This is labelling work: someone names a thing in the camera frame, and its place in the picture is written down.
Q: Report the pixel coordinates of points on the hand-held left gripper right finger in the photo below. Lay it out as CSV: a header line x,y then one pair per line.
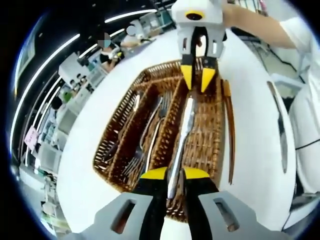
x,y
237,220

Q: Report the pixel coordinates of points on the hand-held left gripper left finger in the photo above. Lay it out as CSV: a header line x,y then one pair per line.
x,y
112,220

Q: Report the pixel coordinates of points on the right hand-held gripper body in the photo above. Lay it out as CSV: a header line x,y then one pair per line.
x,y
212,12

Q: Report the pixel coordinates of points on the brown chopstick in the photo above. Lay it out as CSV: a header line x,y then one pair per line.
x,y
226,90
232,150

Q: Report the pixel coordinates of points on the brown wicker storage tray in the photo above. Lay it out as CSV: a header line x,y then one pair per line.
x,y
207,125

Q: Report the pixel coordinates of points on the ceiling light strip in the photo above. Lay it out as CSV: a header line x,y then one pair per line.
x,y
62,46
130,15

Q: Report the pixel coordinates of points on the white office chair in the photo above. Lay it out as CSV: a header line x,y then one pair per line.
x,y
287,81

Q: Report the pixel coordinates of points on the pink hanging sign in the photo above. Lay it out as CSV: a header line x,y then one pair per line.
x,y
31,137

